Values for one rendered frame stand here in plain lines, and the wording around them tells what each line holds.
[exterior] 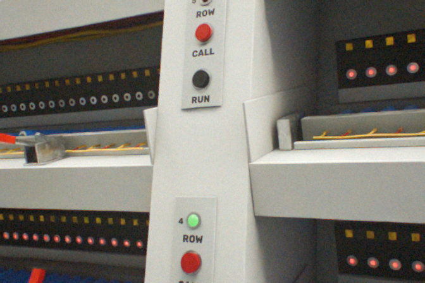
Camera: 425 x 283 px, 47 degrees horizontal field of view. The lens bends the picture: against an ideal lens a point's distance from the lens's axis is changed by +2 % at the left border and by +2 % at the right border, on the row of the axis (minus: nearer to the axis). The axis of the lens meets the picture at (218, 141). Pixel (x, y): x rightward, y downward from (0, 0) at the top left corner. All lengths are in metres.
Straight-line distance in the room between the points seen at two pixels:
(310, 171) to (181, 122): 0.13
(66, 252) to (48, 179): 0.22
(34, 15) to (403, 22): 0.42
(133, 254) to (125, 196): 0.20
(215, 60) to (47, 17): 0.24
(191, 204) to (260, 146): 0.08
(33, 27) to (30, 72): 0.29
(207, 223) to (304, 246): 0.16
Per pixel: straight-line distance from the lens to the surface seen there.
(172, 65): 0.45
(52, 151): 0.55
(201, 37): 0.43
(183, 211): 0.41
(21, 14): 0.62
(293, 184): 0.38
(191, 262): 0.40
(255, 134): 0.40
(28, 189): 0.55
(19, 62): 0.92
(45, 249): 0.75
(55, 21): 0.59
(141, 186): 0.45
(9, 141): 0.52
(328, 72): 0.60
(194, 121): 0.42
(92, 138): 0.55
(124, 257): 0.66
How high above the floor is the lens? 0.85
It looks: 10 degrees up
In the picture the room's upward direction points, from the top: 3 degrees clockwise
